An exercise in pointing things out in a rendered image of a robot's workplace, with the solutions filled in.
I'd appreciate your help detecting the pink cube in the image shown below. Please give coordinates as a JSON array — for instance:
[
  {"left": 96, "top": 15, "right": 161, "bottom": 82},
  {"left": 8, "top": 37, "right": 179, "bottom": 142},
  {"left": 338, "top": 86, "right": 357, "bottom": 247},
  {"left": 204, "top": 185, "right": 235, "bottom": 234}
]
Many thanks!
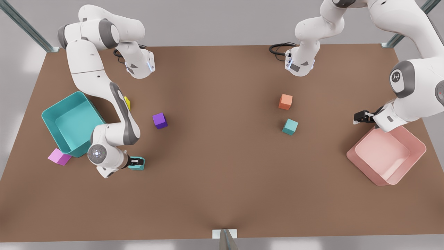
[{"left": 48, "top": 148, "right": 72, "bottom": 166}]

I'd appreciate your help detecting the orange cube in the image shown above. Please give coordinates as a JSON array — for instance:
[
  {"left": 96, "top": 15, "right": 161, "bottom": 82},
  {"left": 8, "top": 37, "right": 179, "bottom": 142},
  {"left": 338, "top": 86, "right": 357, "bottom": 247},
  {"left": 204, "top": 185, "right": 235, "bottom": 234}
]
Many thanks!
[{"left": 279, "top": 94, "right": 293, "bottom": 110}]

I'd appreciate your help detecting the black cable loop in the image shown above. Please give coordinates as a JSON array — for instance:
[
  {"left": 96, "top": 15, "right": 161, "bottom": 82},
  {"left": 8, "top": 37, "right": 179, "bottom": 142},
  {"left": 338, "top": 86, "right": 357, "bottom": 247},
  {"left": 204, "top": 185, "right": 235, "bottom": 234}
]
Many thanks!
[
  {"left": 113, "top": 44, "right": 147, "bottom": 64},
  {"left": 269, "top": 43, "right": 298, "bottom": 62}
]

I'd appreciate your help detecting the teal plastic bin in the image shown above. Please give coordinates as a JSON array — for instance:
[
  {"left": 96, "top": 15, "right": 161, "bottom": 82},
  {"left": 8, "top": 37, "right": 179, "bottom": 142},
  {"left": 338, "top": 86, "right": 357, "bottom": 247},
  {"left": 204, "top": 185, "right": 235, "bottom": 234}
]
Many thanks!
[{"left": 41, "top": 91, "right": 106, "bottom": 158}]

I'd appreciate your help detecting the pink plastic bin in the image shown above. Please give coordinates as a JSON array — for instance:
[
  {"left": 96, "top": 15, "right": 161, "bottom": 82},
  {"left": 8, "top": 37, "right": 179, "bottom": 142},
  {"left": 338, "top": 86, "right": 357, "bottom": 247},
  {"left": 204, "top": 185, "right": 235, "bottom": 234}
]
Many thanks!
[{"left": 346, "top": 125, "right": 427, "bottom": 186}]

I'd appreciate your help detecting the silver frame post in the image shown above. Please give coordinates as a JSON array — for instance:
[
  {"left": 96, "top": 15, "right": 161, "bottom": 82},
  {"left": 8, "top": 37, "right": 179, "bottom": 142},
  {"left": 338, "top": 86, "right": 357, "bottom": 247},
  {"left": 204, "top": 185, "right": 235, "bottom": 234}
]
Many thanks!
[
  {"left": 381, "top": 0, "right": 443, "bottom": 48},
  {"left": 212, "top": 229, "right": 238, "bottom": 250},
  {"left": 0, "top": 0, "right": 60, "bottom": 53}
]

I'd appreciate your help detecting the teal blue cube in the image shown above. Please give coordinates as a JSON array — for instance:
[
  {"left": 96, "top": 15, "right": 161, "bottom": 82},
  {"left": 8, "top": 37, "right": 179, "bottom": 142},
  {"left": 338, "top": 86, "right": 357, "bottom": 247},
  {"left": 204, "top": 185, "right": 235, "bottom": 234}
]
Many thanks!
[
  {"left": 128, "top": 157, "right": 146, "bottom": 171},
  {"left": 282, "top": 119, "right": 299, "bottom": 135}
]

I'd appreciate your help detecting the purple cube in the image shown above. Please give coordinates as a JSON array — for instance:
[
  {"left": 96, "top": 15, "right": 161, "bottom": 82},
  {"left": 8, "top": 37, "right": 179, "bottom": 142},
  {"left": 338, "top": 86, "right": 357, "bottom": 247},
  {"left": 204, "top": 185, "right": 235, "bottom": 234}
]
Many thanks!
[{"left": 152, "top": 112, "right": 168, "bottom": 130}]

